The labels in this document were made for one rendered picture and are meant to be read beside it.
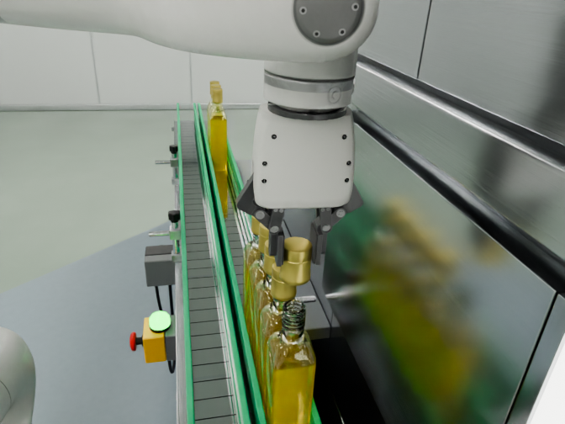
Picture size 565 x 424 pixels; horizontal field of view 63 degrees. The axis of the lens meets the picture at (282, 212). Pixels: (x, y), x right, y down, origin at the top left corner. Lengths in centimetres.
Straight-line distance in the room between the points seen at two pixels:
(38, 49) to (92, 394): 564
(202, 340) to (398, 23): 64
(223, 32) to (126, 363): 110
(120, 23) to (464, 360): 42
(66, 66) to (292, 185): 618
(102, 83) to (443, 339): 622
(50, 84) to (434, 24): 626
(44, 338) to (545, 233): 131
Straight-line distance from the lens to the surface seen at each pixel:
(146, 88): 649
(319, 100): 41
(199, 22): 34
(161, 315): 103
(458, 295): 47
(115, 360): 135
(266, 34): 33
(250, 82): 653
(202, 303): 101
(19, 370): 80
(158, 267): 125
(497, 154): 42
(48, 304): 160
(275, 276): 61
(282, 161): 44
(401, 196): 55
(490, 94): 47
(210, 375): 86
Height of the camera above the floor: 167
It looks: 27 degrees down
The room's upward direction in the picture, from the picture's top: 3 degrees clockwise
